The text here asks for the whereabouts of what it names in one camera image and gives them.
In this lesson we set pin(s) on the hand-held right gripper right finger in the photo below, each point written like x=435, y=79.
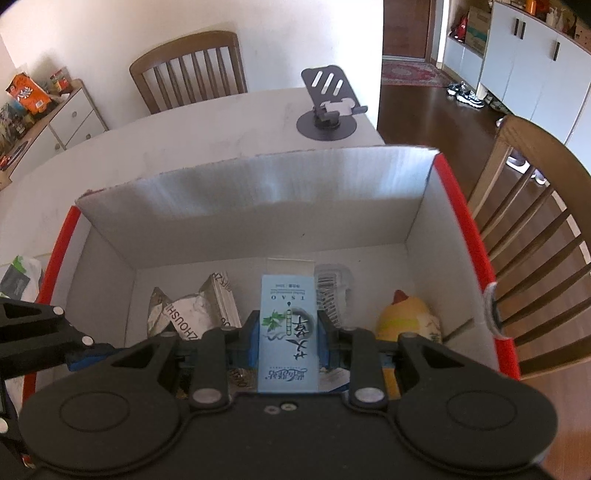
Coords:
x=328, y=350

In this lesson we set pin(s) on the white sideboard with wooden top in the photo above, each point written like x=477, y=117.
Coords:
x=76, y=115

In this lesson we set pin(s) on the brown wooden door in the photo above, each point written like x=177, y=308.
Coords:
x=406, y=27

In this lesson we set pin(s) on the brown cardboard box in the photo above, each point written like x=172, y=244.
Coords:
x=478, y=27

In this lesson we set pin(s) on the wooden slat-back chair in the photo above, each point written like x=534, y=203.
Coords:
x=521, y=138
x=184, y=46

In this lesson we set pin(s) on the dark sneaker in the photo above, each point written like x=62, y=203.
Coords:
x=472, y=98
x=457, y=88

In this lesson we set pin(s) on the white printed plastic packet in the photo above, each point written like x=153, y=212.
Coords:
x=330, y=286

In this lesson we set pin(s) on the grey phone stand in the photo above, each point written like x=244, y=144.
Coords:
x=325, y=124

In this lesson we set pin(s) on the light blue carton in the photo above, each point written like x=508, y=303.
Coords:
x=288, y=332

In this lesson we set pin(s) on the red patterned rug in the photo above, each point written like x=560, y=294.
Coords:
x=411, y=71

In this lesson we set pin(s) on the white and wood wall cabinet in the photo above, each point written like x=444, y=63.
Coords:
x=521, y=69

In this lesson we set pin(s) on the orange snack bag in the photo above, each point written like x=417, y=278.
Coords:
x=27, y=92

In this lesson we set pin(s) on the red toy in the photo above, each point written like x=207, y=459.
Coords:
x=459, y=25

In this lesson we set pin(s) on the red cardboard box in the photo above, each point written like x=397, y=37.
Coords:
x=258, y=184

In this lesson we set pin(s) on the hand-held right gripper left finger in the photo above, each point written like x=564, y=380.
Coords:
x=249, y=346

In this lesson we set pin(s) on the white patterned soft packet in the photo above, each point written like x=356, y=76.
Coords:
x=21, y=277

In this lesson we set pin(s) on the gold foil snack packet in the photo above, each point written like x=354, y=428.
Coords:
x=184, y=314

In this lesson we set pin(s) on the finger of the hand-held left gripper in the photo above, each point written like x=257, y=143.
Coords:
x=7, y=415
x=90, y=357

